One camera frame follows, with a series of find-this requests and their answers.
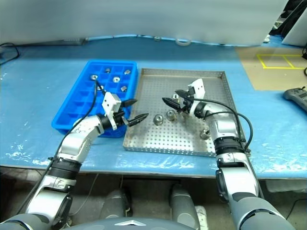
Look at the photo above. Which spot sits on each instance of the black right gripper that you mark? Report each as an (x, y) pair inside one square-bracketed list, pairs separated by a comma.
[(185, 104)]

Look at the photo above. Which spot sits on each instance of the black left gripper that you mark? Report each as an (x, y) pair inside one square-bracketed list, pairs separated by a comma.
[(119, 118)]

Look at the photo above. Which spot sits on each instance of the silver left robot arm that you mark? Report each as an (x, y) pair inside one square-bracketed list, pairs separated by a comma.
[(76, 141)]

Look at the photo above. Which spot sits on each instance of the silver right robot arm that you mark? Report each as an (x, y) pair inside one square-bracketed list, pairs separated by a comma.
[(225, 129)]

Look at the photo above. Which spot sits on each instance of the blue compartment tray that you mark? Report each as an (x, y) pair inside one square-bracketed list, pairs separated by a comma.
[(36, 95), (81, 105)]

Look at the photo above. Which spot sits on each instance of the perforated metal tray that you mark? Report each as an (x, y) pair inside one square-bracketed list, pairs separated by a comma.
[(153, 83)]

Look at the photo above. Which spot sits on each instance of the clear tape roll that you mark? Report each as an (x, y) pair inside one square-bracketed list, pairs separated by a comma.
[(177, 42)]

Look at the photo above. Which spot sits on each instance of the brown cardboard mat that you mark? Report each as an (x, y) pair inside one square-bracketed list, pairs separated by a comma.
[(249, 72)]

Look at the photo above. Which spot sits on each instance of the yellow tape square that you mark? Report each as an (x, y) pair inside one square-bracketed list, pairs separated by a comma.
[(261, 61)]

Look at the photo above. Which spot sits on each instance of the grey flat device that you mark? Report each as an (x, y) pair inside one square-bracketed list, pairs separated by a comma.
[(72, 41)]

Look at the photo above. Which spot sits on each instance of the dark grey rounded shape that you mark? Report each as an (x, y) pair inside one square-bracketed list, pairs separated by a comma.
[(182, 206), (115, 203)]

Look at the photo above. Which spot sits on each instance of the grey robot torso shell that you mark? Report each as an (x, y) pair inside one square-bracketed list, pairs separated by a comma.
[(129, 224)]

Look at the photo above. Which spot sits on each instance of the dark grey remote controller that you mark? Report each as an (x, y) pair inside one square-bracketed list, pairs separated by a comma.
[(297, 95)]

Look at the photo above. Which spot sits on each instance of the white power strip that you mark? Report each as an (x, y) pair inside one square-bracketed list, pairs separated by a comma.
[(201, 215)]

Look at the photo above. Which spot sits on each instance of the black equipment stack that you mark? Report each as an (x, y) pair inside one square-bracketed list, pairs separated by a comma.
[(285, 21)]

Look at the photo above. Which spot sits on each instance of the white leaning panel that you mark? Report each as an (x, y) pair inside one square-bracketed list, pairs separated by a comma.
[(297, 33)]

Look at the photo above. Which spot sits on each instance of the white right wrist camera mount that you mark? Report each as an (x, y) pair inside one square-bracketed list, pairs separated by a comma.
[(199, 87)]

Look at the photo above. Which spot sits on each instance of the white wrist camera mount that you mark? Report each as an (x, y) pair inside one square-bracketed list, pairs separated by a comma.
[(109, 103), (199, 87)]

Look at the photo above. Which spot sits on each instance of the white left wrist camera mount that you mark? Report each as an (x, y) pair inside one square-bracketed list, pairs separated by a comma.
[(109, 103)]

